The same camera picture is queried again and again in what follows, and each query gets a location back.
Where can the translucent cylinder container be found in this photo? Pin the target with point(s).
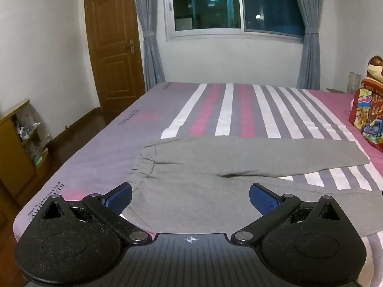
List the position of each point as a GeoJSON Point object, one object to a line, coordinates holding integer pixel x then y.
{"type": "Point", "coordinates": [354, 82]}

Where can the crumpled silver wrapper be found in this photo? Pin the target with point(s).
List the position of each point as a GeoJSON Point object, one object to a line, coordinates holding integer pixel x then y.
{"type": "Point", "coordinates": [27, 130]}

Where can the grey pants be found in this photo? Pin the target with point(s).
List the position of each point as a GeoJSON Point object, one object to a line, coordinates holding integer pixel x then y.
{"type": "Point", "coordinates": [209, 158]}

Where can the wooden shelf cabinet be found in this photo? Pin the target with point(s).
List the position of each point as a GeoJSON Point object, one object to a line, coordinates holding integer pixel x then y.
{"type": "Point", "coordinates": [12, 167]}

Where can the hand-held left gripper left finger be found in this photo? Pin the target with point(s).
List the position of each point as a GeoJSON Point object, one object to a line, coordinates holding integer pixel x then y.
{"type": "Point", "coordinates": [121, 198]}

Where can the pale folded cloth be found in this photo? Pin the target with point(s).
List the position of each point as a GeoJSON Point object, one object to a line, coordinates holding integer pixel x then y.
{"type": "Point", "coordinates": [40, 157]}

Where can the window with white frame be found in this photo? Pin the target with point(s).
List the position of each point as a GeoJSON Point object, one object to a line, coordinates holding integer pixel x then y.
{"type": "Point", "coordinates": [209, 6]}

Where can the brown wooden door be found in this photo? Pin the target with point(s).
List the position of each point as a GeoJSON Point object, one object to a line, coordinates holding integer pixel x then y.
{"type": "Point", "coordinates": [110, 50]}

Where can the brown plush toy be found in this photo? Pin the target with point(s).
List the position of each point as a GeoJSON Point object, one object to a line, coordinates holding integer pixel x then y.
{"type": "Point", "coordinates": [376, 68]}

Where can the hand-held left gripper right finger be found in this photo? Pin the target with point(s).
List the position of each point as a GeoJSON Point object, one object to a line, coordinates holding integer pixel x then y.
{"type": "Point", "coordinates": [263, 197]}

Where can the bed with striped sheet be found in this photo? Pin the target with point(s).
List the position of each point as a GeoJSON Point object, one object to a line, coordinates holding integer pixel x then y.
{"type": "Point", "coordinates": [119, 143]}

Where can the colourful printed bag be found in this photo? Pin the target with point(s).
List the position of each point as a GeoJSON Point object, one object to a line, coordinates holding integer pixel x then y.
{"type": "Point", "coordinates": [369, 113]}

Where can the grey curtain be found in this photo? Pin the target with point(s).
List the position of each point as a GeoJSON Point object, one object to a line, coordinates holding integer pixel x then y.
{"type": "Point", "coordinates": [151, 50]}
{"type": "Point", "coordinates": [309, 50]}

